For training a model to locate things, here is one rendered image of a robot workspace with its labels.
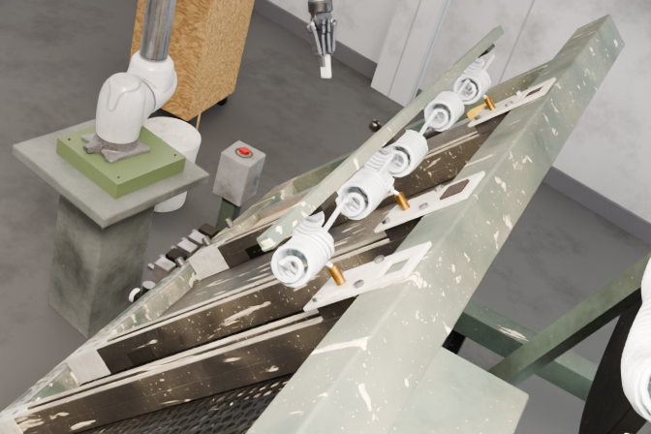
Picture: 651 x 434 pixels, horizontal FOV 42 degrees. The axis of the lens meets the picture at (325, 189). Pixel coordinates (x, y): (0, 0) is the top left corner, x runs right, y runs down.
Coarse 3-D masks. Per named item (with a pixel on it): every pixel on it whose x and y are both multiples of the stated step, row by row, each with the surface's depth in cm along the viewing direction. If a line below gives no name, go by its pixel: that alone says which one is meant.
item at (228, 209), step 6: (222, 198) 313; (222, 204) 314; (228, 204) 313; (234, 204) 311; (222, 210) 315; (228, 210) 314; (234, 210) 313; (222, 216) 316; (228, 216) 315; (234, 216) 316; (222, 222) 318; (216, 228) 320; (222, 228) 319
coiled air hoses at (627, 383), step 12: (648, 264) 107; (648, 276) 103; (648, 288) 99; (648, 300) 96; (648, 312) 94; (636, 324) 94; (648, 324) 92; (636, 336) 91; (648, 336) 90; (624, 348) 93; (636, 348) 88; (648, 348) 87; (624, 360) 88; (636, 360) 85; (648, 360) 81; (624, 372) 86; (636, 372) 81; (648, 372) 80; (624, 384) 85; (636, 384) 81; (648, 384) 91; (636, 396) 80; (648, 396) 79; (636, 408) 81; (648, 408) 79; (648, 420) 81
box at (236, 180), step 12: (240, 144) 307; (228, 156) 300; (264, 156) 306; (228, 168) 302; (240, 168) 299; (252, 168) 300; (216, 180) 306; (228, 180) 304; (240, 180) 301; (252, 180) 306; (216, 192) 309; (228, 192) 306; (240, 192) 304; (252, 192) 312; (240, 204) 307
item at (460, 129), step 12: (468, 120) 234; (444, 132) 237; (456, 132) 236; (468, 132) 234; (432, 144) 241; (360, 168) 256; (348, 180) 259; (300, 192) 274; (276, 204) 277; (288, 204) 273; (264, 216) 279
